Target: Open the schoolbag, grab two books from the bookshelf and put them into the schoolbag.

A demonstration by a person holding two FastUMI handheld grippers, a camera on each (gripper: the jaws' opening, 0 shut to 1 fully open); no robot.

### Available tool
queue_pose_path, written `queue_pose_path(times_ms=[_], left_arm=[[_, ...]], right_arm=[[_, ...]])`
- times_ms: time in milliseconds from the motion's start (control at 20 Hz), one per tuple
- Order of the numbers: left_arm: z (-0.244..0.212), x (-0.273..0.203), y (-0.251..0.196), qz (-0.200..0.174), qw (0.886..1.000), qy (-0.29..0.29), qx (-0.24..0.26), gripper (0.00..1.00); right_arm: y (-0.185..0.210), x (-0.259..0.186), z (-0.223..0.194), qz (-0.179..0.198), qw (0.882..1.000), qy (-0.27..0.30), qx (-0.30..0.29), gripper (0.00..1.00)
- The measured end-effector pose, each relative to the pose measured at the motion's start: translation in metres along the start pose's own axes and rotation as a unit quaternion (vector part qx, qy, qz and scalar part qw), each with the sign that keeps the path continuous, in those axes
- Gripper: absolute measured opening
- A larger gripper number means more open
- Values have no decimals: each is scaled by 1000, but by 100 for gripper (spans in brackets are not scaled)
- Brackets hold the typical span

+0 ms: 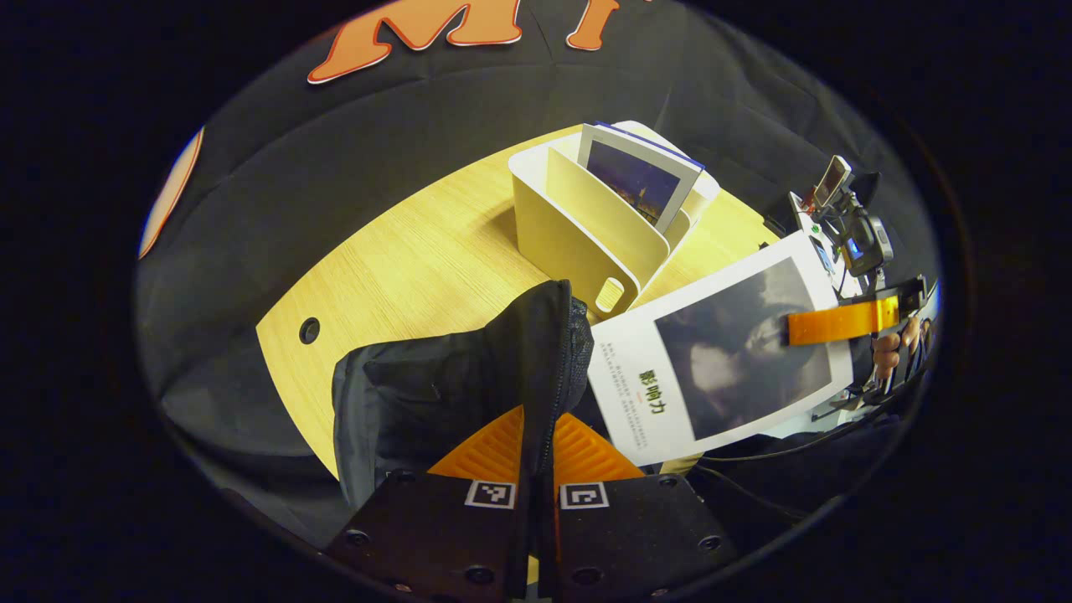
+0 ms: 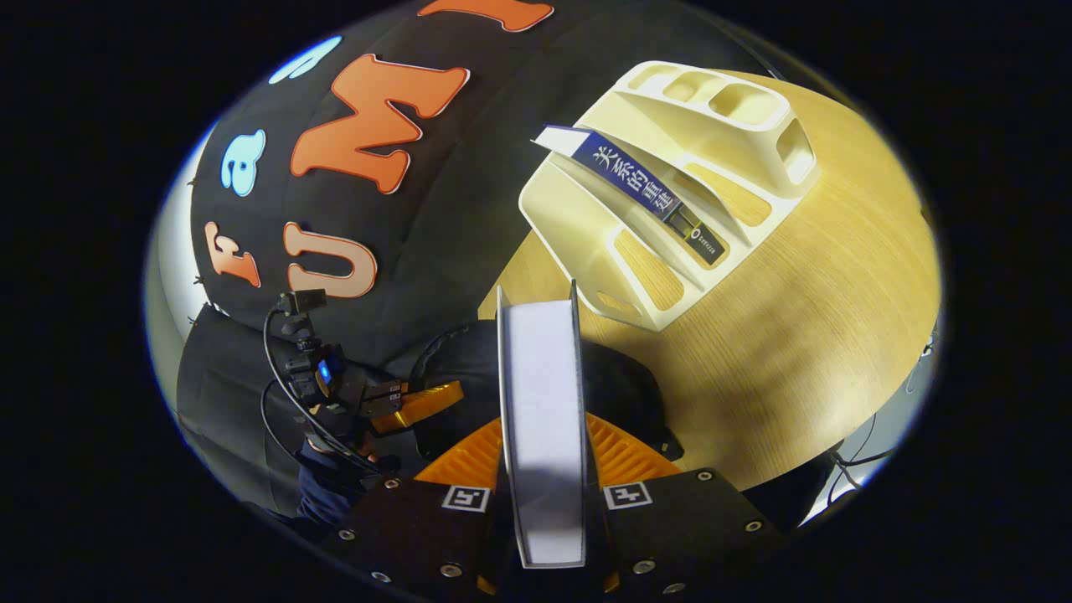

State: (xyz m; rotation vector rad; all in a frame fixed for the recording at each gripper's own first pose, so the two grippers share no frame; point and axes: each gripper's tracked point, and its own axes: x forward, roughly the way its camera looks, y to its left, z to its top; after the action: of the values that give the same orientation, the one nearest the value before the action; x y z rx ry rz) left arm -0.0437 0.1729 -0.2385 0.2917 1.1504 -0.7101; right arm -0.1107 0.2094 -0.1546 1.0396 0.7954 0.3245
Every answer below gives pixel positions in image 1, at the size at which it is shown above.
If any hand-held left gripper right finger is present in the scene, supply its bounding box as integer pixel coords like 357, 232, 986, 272
536, 410, 742, 603

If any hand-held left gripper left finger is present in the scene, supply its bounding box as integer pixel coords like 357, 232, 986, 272
325, 405, 537, 603

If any black schoolbag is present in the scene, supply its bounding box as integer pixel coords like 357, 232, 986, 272
331, 279, 595, 512

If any white book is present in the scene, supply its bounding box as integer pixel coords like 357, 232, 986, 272
586, 230, 855, 468

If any blue book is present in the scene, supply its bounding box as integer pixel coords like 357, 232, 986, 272
576, 121, 706, 235

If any white bookshelf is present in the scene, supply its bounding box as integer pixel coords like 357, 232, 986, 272
508, 120, 723, 324

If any white desk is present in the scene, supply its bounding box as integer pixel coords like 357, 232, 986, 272
787, 191, 847, 302

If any black backdrop cloth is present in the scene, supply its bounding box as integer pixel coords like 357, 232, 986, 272
134, 0, 941, 545

